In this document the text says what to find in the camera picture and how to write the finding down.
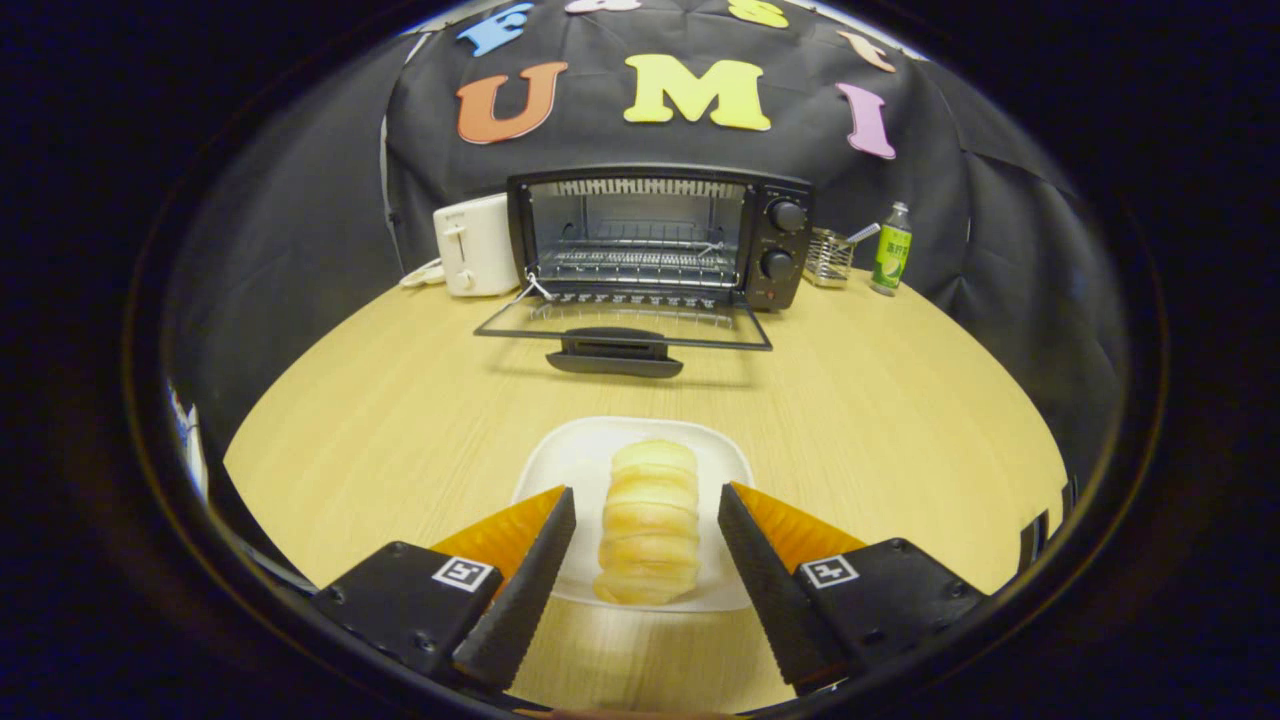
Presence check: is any white pop-up toaster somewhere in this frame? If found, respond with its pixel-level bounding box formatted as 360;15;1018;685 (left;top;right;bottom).
433;193;521;298

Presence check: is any black toaster oven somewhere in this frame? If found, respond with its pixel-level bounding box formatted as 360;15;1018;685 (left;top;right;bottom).
473;165;814;379

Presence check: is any green label drink bottle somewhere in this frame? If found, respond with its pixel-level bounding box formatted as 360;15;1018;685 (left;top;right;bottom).
869;202;913;297

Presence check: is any metal wire utensil holder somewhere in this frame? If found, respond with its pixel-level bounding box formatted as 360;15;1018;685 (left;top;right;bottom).
803;227;856;290

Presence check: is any white rectangular plate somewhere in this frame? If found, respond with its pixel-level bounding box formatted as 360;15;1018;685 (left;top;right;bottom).
511;416;756;613

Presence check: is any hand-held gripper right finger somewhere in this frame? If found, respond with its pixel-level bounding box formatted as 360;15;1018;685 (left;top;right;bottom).
717;482;989;696

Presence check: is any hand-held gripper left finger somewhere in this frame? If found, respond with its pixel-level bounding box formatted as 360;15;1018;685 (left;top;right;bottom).
312;485;578;691

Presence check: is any ridged bread roll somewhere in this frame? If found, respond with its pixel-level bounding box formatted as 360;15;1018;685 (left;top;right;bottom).
592;438;701;607

